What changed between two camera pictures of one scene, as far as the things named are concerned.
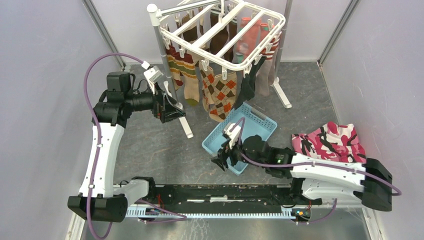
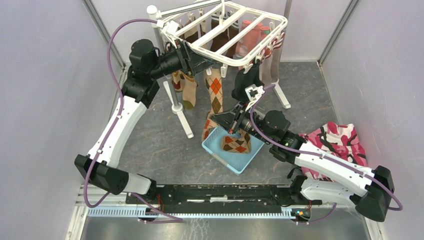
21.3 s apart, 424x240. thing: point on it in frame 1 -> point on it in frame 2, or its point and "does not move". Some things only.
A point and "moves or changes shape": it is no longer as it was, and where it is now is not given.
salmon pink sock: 271,48 -> 264,33
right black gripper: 223,153 -> 225,120
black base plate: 278,196 does not move
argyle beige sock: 225,93 moves or changes shape
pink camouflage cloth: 338,143 does not move
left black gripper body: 159,111 -> 187,64
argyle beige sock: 207,78 -> 214,83
